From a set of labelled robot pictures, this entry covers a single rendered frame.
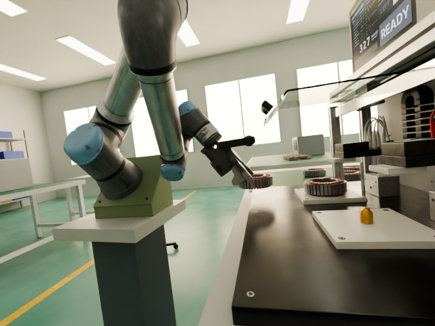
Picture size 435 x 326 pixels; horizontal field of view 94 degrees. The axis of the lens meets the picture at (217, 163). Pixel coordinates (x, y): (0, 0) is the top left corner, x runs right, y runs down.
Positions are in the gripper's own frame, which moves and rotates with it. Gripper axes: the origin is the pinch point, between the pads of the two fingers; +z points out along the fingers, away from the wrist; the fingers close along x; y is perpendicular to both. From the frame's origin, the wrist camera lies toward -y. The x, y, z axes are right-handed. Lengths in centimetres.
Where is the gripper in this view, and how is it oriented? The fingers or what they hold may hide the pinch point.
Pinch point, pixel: (256, 181)
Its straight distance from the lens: 67.5
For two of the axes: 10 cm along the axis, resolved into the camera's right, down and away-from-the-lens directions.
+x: -2.0, 0.8, -9.8
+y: -7.3, 6.5, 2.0
